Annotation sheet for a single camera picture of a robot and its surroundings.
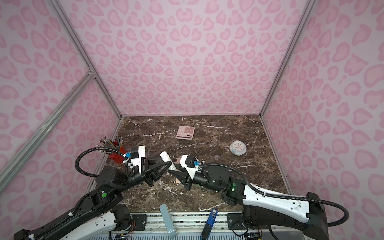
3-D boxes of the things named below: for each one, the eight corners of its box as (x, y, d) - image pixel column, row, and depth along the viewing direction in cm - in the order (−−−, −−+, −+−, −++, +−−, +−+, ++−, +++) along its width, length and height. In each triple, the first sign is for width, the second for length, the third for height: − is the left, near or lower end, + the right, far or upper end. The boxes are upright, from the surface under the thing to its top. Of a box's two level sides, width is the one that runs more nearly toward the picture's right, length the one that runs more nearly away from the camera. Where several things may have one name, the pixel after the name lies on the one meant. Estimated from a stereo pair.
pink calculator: (176, 138, 108) (175, 136, 106) (179, 127, 115) (178, 125, 113) (193, 140, 107) (192, 138, 105) (195, 129, 114) (194, 126, 112)
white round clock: (230, 155, 99) (231, 153, 97) (228, 142, 106) (229, 140, 103) (247, 155, 99) (248, 153, 97) (243, 142, 106) (244, 140, 103)
